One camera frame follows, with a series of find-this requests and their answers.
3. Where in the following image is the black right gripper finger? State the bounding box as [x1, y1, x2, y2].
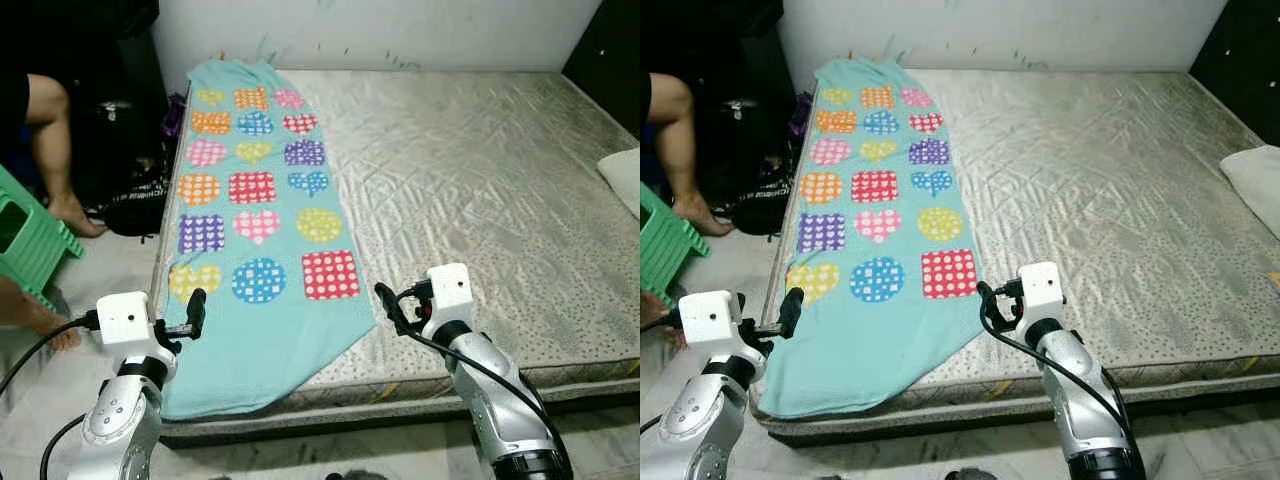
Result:
[976, 281, 1007, 327]
[375, 282, 412, 336]

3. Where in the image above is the teal blanket with colourful hearts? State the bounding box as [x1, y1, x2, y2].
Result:
[160, 58, 379, 421]
[757, 58, 987, 419]

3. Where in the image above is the white pillow with black lettering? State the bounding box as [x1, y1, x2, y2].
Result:
[1220, 145, 1280, 241]
[598, 148, 641, 217]

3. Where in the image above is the black bag with white lettering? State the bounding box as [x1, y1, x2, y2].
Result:
[95, 160, 173, 239]
[725, 160, 798, 239]

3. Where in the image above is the grey quilted mattress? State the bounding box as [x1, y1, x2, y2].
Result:
[765, 68, 1280, 441]
[150, 68, 641, 441]

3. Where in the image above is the green plastic stool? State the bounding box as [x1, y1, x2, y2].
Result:
[640, 180, 712, 307]
[0, 165, 86, 311]

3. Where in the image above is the black fabric cabinet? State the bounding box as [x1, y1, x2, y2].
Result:
[640, 0, 801, 206]
[0, 0, 171, 206]

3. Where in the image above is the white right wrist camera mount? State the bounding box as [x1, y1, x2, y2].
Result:
[1018, 262, 1064, 319]
[425, 263, 474, 321]

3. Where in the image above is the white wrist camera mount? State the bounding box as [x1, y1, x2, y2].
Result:
[1018, 262, 1064, 319]
[425, 263, 474, 321]
[678, 290, 747, 357]
[97, 291, 157, 353]

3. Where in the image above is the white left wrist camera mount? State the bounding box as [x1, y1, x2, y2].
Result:
[678, 290, 747, 357]
[97, 291, 157, 353]

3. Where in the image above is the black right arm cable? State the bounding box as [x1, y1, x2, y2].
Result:
[380, 285, 561, 441]
[980, 285, 1136, 431]

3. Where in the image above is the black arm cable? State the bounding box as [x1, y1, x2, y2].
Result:
[0, 310, 103, 480]
[980, 285, 1136, 431]
[640, 310, 683, 437]
[380, 285, 561, 441]

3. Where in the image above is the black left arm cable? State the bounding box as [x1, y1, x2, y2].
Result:
[0, 310, 103, 480]
[640, 310, 683, 437]

